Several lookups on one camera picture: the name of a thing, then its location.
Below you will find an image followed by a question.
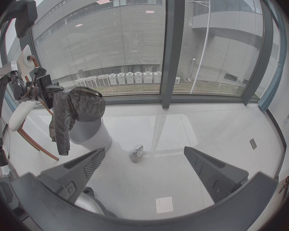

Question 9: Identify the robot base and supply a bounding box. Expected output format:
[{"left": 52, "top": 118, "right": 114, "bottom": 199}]
[{"left": 75, "top": 186, "right": 118, "bottom": 218}]

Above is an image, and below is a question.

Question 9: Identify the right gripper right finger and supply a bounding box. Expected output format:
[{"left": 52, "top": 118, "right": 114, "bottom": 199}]
[{"left": 184, "top": 146, "right": 249, "bottom": 204}]

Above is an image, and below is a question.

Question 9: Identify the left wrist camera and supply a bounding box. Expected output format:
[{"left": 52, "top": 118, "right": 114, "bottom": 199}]
[{"left": 38, "top": 74, "right": 53, "bottom": 89}]

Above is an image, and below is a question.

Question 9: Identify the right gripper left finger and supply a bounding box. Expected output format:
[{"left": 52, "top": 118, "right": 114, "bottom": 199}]
[{"left": 37, "top": 147, "right": 106, "bottom": 204}]

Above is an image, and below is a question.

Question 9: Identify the black plastic bag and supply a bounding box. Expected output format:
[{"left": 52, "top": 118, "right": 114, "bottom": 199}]
[{"left": 49, "top": 86, "right": 106, "bottom": 156}]

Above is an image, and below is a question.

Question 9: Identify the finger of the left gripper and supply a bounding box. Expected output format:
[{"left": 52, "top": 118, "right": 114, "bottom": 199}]
[{"left": 46, "top": 85, "right": 65, "bottom": 94}]

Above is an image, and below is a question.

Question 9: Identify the wooden chair with white cushions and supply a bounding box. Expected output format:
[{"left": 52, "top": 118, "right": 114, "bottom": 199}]
[{"left": 8, "top": 45, "right": 61, "bottom": 162}]

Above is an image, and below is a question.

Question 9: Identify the white trash bin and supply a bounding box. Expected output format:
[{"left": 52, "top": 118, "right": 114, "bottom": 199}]
[{"left": 69, "top": 116, "right": 112, "bottom": 151}]

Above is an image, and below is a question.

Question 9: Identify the crumpled white paper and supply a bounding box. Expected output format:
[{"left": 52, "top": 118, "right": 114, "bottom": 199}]
[{"left": 129, "top": 144, "right": 144, "bottom": 163}]

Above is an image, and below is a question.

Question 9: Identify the window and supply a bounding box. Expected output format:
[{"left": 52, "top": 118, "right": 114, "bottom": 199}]
[{"left": 5, "top": 0, "right": 280, "bottom": 109}]

